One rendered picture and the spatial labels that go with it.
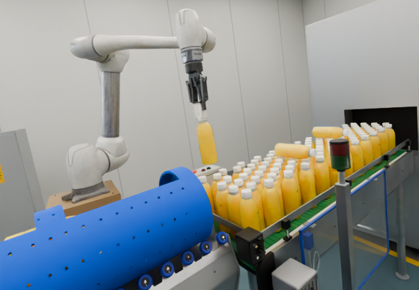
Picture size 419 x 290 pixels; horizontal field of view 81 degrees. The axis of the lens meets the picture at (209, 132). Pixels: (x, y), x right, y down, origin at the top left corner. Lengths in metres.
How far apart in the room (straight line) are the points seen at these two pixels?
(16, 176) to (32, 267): 1.73
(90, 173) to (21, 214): 1.15
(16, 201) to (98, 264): 1.77
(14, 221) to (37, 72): 1.86
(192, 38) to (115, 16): 2.93
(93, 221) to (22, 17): 3.30
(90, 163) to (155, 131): 2.45
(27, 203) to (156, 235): 1.79
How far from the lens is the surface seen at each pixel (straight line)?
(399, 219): 2.24
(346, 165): 0.98
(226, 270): 1.00
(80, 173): 1.42
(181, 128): 3.93
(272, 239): 1.07
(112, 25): 3.87
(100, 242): 0.74
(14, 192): 2.45
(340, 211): 1.06
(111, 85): 1.49
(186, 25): 1.06
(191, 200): 0.82
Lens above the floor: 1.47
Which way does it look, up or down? 8 degrees down
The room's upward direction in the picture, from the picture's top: 8 degrees counter-clockwise
